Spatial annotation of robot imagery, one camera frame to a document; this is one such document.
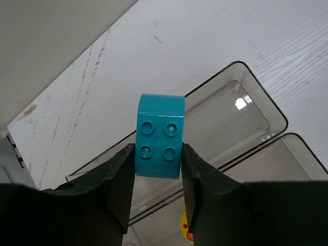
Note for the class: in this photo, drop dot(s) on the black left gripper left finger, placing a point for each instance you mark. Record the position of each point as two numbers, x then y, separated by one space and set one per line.
93 209

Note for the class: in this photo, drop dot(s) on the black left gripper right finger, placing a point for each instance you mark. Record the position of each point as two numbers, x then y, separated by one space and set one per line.
222 211

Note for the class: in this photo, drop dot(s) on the yellow curved lego brick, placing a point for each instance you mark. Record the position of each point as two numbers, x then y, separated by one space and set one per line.
184 227

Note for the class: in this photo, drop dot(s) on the teal frog lego brick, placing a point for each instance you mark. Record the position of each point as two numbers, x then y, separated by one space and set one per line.
159 136

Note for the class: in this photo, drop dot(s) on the clear bin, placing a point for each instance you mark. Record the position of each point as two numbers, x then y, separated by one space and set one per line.
269 164
227 116

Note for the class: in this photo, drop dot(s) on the clear bin farthest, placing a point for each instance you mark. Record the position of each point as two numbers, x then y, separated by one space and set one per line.
227 116

